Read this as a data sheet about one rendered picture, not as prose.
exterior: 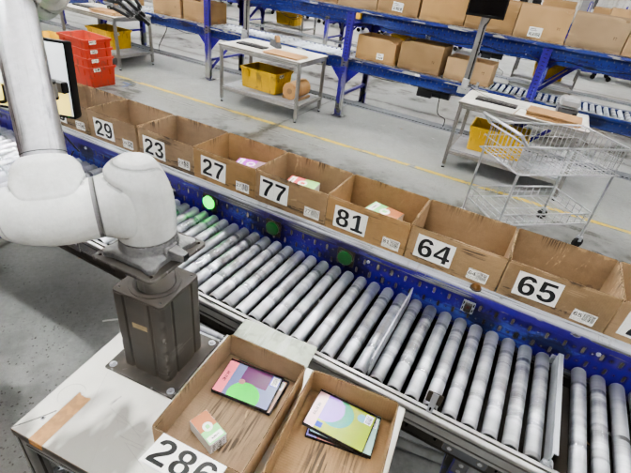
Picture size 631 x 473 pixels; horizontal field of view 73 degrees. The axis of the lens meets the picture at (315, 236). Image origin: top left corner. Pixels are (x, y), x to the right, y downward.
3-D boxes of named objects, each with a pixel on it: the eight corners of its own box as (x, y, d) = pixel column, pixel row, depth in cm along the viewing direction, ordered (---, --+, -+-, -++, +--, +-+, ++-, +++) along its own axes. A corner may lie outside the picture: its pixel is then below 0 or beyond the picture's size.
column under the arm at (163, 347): (172, 400, 132) (162, 323, 114) (105, 368, 139) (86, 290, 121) (219, 343, 152) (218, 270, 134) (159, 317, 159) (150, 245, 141)
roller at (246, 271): (205, 304, 175) (205, 295, 172) (275, 246, 215) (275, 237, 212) (215, 309, 173) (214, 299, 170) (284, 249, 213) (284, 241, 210)
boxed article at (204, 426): (207, 419, 127) (206, 409, 125) (226, 442, 122) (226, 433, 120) (190, 430, 124) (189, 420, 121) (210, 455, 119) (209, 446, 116)
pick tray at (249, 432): (153, 447, 119) (149, 426, 114) (230, 353, 149) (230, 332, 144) (241, 495, 111) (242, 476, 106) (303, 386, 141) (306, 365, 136)
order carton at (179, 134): (140, 156, 241) (136, 126, 232) (177, 141, 263) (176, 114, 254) (193, 176, 227) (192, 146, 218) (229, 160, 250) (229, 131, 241)
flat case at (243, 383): (266, 414, 129) (267, 410, 129) (210, 391, 134) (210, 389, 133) (284, 379, 140) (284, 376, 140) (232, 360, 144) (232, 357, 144)
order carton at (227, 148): (193, 176, 228) (192, 146, 218) (228, 160, 250) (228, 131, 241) (254, 200, 214) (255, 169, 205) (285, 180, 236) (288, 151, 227)
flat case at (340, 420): (361, 456, 120) (362, 452, 120) (301, 424, 126) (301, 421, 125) (377, 418, 131) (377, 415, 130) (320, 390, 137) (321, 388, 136)
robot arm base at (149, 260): (162, 282, 109) (160, 264, 106) (100, 254, 117) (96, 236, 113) (208, 247, 123) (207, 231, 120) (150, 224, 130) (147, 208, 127)
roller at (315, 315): (286, 345, 161) (287, 336, 159) (345, 275, 201) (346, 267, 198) (298, 351, 160) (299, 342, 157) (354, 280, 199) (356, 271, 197)
